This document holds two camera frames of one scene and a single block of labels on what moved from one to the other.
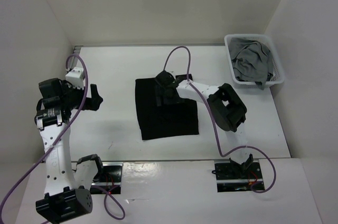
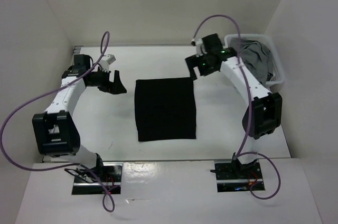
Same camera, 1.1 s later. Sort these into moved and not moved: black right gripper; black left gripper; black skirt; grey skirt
Moved: black right gripper; black left gripper
Not moved: grey skirt; black skirt
